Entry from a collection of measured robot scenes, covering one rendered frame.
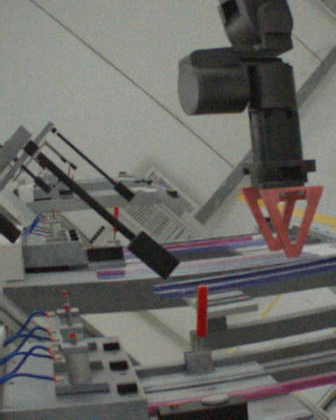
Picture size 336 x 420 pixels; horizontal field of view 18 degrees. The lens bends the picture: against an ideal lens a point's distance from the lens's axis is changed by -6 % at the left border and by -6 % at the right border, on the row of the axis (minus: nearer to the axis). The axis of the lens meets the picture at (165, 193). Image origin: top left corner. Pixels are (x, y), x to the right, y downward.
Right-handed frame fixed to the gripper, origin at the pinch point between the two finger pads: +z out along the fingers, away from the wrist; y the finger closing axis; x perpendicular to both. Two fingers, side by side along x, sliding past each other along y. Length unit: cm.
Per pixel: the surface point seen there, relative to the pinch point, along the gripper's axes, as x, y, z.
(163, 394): -14.4, 2.5, 15.0
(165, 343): 26, -441, 86
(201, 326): -8.9, -5.4, 8.7
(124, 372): -19.1, 16.0, 9.3
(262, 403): -5.5, 13.7, 14.8
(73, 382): -24.1, 22.8, 8.7
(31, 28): -36, -748, -123
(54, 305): -26, -85, 15
